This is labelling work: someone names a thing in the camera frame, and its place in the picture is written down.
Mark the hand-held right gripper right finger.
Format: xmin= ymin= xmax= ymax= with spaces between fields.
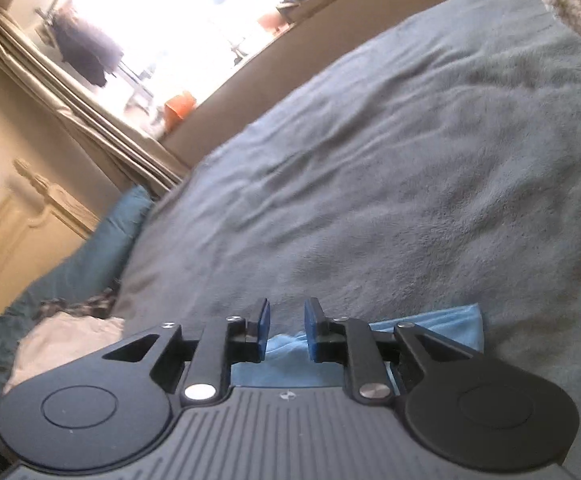
xmin=304 ymin=297 xmax=472 ymax=405

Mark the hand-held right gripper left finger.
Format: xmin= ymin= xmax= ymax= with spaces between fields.
xmin=100 ymin=298 xmax=271 ymax=406

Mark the light blue t-shirt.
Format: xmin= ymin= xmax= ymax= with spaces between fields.
xmin=230 ymin=302 xmax=485 ymax=394

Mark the plaid cloth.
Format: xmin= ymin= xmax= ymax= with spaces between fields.
xmin=33 ymin=285 xmax=121 ymax=321

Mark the grey blanket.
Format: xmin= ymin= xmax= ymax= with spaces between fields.
xmin=113 ymin=0 xmax=581 ymax=471

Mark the teal pillow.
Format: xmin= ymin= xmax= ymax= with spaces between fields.
xmin=0 ymin=185 xmax=154 ymax=441

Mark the cream folded garment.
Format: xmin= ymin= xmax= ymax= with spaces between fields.
xmin=3 ymin=311 xmax=126 ymax=396

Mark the orange box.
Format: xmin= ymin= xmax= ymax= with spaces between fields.
xmin=164 ymin=91 xmax=196 ymax=122

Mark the ornate cream headboard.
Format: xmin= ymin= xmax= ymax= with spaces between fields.
xmin=0 ymin=157 xmax=101 ymax=341

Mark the beige curtain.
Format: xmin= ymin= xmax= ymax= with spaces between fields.
xmin=0 ymin=7 xmax=191 ymax=196

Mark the window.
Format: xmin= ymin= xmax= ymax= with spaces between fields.
xmin=5 ymin=0 xmax=354 ymax=138

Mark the dark hanging garment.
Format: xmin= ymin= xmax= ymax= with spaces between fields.
xmin=50 ymin=2 xmax=126 ymax=88

